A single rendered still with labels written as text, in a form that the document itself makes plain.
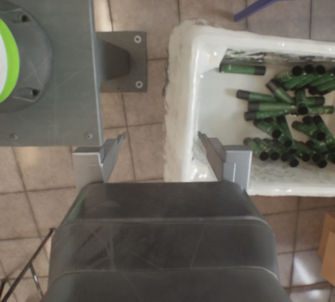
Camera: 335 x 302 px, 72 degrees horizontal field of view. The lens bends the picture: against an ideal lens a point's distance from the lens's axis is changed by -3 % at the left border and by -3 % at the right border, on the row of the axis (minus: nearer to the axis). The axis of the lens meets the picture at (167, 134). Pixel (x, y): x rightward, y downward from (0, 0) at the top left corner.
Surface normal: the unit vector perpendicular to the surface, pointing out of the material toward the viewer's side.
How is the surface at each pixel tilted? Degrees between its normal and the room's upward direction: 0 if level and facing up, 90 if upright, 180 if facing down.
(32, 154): 0
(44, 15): 0
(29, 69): 77
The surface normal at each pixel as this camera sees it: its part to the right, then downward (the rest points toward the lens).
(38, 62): 0.94, 0.18
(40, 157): 0.03, 0.29
